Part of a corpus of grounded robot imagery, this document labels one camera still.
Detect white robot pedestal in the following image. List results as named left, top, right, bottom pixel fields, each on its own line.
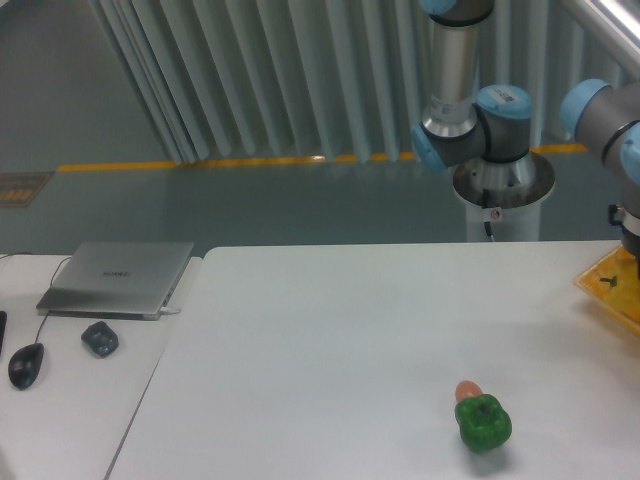
left=453, top=153, right=555, bottom=243

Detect black device at left edge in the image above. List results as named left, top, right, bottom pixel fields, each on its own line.
left=0, top=311, right=8, bottom=356

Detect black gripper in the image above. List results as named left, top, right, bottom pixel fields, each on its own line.
left=607, top=204, right=639, bottom=273

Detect yellow bell pepper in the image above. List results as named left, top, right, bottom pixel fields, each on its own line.
left=599, top=271, right=639, bottom=318

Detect green bell pepper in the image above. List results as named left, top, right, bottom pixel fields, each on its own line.
left=454, top=394, right=513, bottom=454

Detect black cable on pedestal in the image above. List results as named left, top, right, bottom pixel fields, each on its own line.
left=481, top=188, right=497, bottom=243

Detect white pleated curtain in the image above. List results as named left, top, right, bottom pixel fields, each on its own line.
left=89, top=0, right=631, bottom=166

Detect small orange-pink toy vegetable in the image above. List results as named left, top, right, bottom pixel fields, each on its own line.
left=455, top=380, right=483, bottom=402

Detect black computer mouse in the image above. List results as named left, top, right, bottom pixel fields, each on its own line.
left=8, top=342, right=45, bottom=391

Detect yellow woven basket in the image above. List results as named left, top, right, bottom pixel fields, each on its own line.
left=573, top=246, right=639, bottom=336

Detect silver closed laptop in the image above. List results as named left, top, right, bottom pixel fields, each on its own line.
left=36, top=242, right=194, bottom=320

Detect black mouse cable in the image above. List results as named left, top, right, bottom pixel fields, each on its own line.
left=0, top=252, right=74, bottom=346

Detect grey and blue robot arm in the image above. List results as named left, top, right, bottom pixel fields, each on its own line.
left=411, top=1, right=639, bottom=258

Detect black power adapter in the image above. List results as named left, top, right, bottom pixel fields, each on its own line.
left=81, top=321, right=119, bottom=358

